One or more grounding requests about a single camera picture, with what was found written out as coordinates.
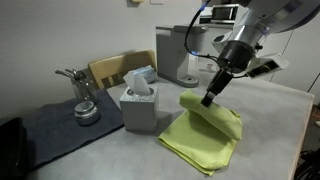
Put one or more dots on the white tissue sheet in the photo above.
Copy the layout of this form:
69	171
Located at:
138	83

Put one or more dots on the beige wall thermostat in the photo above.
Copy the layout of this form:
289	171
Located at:
137	1

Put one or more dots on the black box object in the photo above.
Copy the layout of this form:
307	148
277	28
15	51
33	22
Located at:
11	146

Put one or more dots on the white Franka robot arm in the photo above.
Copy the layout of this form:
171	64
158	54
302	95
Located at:
283	13

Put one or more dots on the round metal tin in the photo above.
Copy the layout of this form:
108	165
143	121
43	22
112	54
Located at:
86	113

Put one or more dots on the light wooden chair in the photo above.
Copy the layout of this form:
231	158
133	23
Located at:
110	68

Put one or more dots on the grey tissue box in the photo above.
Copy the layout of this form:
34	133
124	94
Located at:
138	113

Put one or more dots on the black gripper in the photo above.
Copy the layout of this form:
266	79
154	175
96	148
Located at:
235	56

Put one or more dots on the microwave oven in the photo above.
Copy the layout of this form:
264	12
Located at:
223	13

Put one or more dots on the dark blue cloth mat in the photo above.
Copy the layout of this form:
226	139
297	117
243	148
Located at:
50	133

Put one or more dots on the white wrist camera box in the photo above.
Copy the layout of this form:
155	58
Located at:
266	65

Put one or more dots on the grey pod coffee machine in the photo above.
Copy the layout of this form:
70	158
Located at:
170	53

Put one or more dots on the box of blue face masks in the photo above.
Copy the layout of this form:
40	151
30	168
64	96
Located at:
149	73

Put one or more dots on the yellow-green microfibre towel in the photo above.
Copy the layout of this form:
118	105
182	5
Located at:
200	146

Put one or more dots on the metal jar with tools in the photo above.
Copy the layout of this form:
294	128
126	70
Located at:
83	90

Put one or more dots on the white light switch plate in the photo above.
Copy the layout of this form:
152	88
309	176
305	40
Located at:
156	1

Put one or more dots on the white coffee pod red lid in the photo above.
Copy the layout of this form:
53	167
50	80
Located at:
209	67

